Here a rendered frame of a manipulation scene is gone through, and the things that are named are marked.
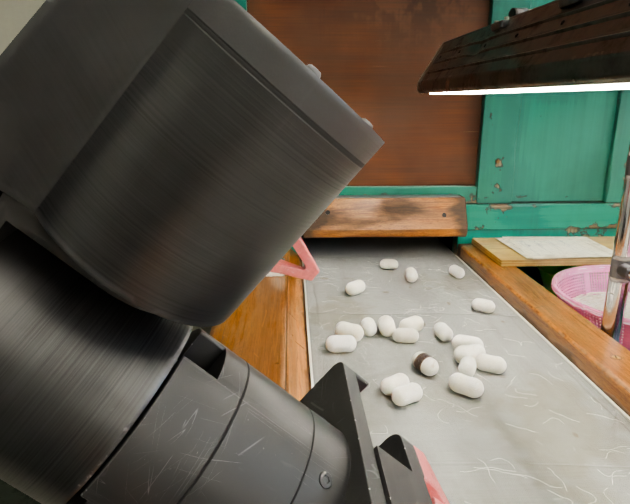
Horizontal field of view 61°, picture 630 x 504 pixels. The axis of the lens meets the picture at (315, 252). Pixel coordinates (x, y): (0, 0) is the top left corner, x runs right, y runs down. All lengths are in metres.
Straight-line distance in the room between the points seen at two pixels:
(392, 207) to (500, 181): 0.22
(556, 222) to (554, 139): 0.16
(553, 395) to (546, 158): 0.59
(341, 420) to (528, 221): 0.96
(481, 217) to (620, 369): 0.51
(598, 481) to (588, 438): 0.06
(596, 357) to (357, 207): 0.49
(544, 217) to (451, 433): 0.67
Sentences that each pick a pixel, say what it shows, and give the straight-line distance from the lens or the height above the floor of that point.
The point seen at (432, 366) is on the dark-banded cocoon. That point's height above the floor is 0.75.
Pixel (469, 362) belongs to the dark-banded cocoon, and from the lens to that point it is 0.62.
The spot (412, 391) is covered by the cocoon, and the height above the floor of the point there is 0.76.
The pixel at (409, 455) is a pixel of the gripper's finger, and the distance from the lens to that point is 0.18.
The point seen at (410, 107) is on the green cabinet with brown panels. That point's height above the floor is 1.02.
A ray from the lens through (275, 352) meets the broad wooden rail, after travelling 0.60.
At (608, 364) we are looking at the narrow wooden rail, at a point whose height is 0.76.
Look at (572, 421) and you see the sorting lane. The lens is 0.58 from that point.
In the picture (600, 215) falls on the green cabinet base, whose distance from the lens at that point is 1.17.
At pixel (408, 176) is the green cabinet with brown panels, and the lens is 1.04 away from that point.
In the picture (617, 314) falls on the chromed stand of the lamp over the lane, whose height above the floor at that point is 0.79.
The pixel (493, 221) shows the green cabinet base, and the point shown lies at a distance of 1.09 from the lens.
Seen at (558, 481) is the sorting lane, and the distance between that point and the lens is 0.50.
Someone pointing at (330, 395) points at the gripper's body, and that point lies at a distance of 0.19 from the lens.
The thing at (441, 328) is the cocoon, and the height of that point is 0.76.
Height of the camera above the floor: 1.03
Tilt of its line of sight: 16 degrees down
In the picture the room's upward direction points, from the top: straight up
